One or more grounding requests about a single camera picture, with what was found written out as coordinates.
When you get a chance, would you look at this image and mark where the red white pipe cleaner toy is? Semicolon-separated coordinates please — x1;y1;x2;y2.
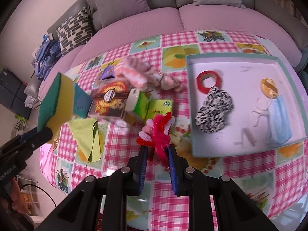
136;112;175;167

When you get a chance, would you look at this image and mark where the green yellow sponge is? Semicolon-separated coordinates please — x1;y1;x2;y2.
37;73;74;144

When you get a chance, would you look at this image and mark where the leopard print fabric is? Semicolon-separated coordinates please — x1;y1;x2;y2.
195;87;234;134

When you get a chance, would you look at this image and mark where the green tissue pack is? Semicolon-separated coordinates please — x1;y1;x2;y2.
125;88;149;121
146;99;173;120

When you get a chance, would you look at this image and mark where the yellow green cloth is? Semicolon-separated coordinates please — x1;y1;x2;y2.
68;118;101;163

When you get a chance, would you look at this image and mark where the red tape roll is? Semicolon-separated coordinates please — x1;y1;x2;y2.
196;70;221;94

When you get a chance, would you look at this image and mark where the pink white fuzzy sock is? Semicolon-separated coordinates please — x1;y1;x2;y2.
114;57;151;90

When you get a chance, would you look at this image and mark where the blue face mask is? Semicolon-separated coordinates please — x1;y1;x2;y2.
252;93;293;146

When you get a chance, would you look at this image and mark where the purple snack pouch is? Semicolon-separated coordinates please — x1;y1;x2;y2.
99;65;115;81

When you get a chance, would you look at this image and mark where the gold round lucky token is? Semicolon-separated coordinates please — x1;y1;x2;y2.
260;78;279;99

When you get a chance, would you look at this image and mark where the person left hand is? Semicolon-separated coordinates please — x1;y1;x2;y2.
10;178;28;214

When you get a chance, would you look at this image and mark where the black cabinet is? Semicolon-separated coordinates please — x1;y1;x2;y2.
0;69;31;119

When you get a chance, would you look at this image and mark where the teal plastic container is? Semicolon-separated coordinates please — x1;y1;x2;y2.
73;83;93;118

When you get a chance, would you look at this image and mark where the teal shallow tray box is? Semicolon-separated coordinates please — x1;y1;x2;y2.
186;53;307;157

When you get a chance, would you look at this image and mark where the clear box with orange print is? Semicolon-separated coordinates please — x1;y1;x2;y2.
88;80;131;119

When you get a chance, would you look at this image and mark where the beige patterned scrunchie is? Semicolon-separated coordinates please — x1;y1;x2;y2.
145;70;183;92

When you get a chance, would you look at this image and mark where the blue clothing pile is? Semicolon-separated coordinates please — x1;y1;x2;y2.
31;34;62;82

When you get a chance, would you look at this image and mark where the pink checkered tablecloth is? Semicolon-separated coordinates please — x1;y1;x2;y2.
40;31;307;230

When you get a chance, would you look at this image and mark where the black white patterned cushion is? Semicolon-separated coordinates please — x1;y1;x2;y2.
56;6;94;56

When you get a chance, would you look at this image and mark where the grey sofa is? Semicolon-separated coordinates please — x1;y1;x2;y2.
24;0;307;99

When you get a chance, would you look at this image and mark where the left grey cushion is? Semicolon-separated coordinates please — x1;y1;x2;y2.
94;0;150;28

